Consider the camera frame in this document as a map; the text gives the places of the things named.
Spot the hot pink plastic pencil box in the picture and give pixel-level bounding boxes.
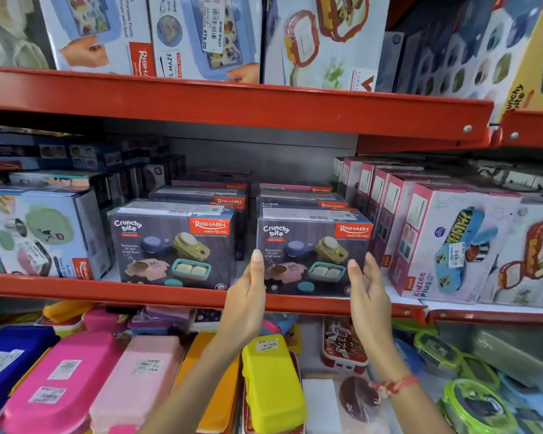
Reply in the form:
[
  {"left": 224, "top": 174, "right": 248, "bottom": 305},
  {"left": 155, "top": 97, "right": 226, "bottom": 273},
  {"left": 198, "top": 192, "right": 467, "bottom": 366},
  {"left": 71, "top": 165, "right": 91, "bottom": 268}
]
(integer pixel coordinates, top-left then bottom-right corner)
[{"left": 2, "top": 332, "right": 128, "bottom": 434}]

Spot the red thread bracelet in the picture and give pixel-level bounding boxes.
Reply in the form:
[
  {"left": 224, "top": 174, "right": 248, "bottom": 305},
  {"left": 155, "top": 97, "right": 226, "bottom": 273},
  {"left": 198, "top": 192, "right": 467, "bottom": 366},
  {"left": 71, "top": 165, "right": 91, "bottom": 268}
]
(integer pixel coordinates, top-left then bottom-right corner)
[{"left": 370, "top": 374, "right": 420, "bottom": 399}]

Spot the grey white carton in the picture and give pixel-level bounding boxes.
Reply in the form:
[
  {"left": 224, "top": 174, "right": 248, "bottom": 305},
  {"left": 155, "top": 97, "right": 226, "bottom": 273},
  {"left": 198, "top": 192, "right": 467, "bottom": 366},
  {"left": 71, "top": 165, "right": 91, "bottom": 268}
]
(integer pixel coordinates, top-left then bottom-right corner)
[{"left": 0, "top": 0, "right": 56, "bottom": 71}]

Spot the white carton green lunch box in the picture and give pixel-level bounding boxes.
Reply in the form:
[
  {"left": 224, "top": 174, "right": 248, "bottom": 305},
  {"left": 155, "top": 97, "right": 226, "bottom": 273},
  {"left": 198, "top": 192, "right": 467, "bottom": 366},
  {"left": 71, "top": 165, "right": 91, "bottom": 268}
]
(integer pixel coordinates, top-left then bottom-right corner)
[{"left": 0, "top": 189, "right": 115, "bottom": 281}]

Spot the person's left hand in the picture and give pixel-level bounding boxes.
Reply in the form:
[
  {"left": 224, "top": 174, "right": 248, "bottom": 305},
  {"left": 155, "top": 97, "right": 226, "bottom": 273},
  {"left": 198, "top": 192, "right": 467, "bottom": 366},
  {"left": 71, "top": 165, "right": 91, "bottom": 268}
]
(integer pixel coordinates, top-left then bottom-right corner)
[{"left": 217, "top": 249, "right": 267, "bottom": 345}]

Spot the stack of dark cartons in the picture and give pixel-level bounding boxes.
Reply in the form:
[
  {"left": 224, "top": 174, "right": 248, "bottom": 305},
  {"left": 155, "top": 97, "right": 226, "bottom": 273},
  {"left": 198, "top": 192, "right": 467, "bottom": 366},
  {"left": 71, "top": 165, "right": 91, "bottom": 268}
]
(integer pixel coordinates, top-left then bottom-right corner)
[{"left": 0, "top": 130, "right": 187, "bottom": 208}]

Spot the orange plastic pencil box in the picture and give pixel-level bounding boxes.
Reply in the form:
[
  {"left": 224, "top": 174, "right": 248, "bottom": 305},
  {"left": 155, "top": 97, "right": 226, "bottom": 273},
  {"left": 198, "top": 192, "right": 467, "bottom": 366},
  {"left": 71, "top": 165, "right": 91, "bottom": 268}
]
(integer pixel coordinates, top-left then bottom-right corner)
[{"left": 174, "top": 332, "right": 241, "bottom": 434}]

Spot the row of pink white cartons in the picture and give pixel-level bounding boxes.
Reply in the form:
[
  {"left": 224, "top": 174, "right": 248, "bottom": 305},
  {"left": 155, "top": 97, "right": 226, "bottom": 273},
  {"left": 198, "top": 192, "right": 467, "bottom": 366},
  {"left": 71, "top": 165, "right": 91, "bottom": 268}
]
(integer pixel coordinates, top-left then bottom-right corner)
[{"left": 332, "top": 155, "right": 523, "bottom": 304}]

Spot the clear grey plastic container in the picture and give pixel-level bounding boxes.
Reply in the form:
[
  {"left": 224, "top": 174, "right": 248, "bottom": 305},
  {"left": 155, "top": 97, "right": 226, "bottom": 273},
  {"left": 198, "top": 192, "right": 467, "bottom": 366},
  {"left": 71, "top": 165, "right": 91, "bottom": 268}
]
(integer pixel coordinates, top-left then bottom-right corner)
[{"left": 472, "top": 326, "right": 543, "bottom": 388}]

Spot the green rimmed clear container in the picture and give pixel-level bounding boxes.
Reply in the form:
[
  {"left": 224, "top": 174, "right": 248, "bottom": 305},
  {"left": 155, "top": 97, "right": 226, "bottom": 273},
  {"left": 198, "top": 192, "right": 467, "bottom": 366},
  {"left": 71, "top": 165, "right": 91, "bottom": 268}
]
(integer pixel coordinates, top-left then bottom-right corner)
[
  {"left": 440, "top": 379, "right": 522, "bottom": 434},
  {"left": 413, "top": 331, "right": 502, "bottom": 390}
]

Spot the red printed lunch box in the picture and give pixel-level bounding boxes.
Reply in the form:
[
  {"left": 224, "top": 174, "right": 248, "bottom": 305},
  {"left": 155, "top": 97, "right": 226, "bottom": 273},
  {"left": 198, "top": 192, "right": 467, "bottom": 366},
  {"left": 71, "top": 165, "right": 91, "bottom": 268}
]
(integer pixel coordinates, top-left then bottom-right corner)
[{"left": 321, "top": 316, "right": 370, "bottom": 376}]

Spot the light pink plastic pencil box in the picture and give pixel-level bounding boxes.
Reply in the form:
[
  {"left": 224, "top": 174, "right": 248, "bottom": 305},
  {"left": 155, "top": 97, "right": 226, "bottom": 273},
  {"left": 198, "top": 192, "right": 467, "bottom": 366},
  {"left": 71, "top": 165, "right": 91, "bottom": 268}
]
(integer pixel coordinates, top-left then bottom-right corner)
[{"left": 89, "top": 335, "right": 186, "bottom": 434}]

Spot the grey lunch box carton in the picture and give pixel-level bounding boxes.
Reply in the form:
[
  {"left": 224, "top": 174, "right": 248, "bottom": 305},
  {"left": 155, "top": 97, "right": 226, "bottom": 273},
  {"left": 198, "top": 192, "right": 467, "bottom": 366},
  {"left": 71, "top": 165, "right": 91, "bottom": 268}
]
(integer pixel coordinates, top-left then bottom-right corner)
[
  {"left": 259, "top": 183, "right": 334, "bottom": 194},
  {"left": 257, "top": 190, "right": 350, "bottom": 211},
  {"left": 148, "top": 187, "right": 248, "bottom": 212},
  {"left": 171, "top": 177, "right": 249, "bottom": 191},
  {"left": 256, "top": 206, "right": 374, "bottom": 298},
  {"left": 108, "top": 207, "right": 237, "bottom": 291}
]

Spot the person's right hand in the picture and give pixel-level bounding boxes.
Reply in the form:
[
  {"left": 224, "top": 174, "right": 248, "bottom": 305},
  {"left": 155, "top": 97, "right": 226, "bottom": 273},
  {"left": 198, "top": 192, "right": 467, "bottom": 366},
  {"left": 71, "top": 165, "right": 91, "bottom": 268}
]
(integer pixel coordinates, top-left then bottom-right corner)
[{"left": 347, "top": 252, "right": 402, "bottom": 363}]

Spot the blue plastic pencil box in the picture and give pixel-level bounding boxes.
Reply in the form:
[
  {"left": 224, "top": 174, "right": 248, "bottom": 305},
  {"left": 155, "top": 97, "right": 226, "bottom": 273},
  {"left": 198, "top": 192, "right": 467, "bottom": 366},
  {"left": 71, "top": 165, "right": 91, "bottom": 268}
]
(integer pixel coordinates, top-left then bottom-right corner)
[{"left": 0, "top": 325, "right": 60, "bottom": 422}]

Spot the dark blue container set carton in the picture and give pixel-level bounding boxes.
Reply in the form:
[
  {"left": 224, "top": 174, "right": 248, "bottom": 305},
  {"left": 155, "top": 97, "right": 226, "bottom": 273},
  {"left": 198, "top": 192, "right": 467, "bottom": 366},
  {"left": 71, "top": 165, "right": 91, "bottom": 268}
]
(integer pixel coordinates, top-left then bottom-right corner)
[{"left": 375, "top": 0, "right": 532, "bottom": 123}]

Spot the brown round item in wrap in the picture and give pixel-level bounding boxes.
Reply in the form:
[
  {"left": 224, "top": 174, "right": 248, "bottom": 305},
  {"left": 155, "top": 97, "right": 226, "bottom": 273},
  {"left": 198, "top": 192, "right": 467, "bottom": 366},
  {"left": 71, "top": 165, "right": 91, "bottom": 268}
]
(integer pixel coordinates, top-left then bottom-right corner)
[{"left": 338, "top": 376, "right": 383, "bottom": 424}]

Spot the yellow carton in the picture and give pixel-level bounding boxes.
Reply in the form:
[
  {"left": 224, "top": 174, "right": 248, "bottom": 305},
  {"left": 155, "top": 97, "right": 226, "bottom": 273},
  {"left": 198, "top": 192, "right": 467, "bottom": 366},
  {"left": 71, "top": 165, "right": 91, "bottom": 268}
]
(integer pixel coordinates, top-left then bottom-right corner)
[{"left": 501, "top": 0, "right": 543, "bottom": 114}]

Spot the yellow plastic pencil box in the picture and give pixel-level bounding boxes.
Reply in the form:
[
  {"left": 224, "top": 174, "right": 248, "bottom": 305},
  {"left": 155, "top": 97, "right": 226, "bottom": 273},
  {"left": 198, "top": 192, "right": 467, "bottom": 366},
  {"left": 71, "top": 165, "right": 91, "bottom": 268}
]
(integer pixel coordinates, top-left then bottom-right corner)
[{"left": 241, "top": 334, "right": 308, "bottom": 434}]

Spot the white carton red lunch box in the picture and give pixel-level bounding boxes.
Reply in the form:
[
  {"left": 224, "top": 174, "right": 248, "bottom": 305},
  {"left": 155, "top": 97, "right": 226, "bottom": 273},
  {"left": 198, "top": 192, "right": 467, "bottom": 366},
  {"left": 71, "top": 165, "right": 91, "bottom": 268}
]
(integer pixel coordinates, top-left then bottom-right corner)
[
  {"left": 478, "top": 198, "right": 543, "bottom": 311},
  {"left": 262, "top": 0, "right": 392, "bottom": 92}
]

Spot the small pink plastic box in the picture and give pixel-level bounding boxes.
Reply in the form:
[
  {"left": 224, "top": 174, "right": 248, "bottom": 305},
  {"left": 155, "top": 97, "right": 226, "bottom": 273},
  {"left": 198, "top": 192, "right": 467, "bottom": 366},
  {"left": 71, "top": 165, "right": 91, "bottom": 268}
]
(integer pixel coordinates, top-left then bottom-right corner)
[{"left": 81, "top": 307, "right": 133, "bottom": 334}]

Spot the long red shelf beam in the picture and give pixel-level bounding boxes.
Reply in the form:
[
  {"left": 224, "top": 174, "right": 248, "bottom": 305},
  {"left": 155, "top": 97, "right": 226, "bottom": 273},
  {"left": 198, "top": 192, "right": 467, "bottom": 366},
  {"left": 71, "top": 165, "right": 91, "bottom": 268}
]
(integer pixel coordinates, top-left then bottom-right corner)
[
  {"left": 0, "top": 272, "right": 429, "bottom": 325},
  {"left": 0, "top": 65, "right": 495, "bottom": 141}
]

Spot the purple plastic box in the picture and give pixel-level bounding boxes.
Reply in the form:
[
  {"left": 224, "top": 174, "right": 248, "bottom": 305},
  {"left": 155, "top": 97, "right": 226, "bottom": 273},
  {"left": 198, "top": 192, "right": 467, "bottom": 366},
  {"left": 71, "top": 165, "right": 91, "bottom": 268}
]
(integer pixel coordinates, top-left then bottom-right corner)
[{"left": 128, "top": 304, "right": 192, "bottom": 336}]

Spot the person's left forearm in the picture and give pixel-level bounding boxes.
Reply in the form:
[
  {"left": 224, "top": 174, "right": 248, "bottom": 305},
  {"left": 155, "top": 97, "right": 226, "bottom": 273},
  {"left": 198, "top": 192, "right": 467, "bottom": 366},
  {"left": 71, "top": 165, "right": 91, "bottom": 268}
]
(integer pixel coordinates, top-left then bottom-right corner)
[{"left": 138, "top": 333, "right": 256, "bottom": 434}]

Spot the short red shelf beam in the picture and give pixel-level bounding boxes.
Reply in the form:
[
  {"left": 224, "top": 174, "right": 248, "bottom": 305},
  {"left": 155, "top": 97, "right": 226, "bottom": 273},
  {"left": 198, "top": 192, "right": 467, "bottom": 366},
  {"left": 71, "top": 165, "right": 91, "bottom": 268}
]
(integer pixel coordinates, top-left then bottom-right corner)
[
  {"left": 357, "top": 109, "right": 543, "bottom": 155},
  {"left": 424, "top": 306, "right": 543, "bottom": 327}
]

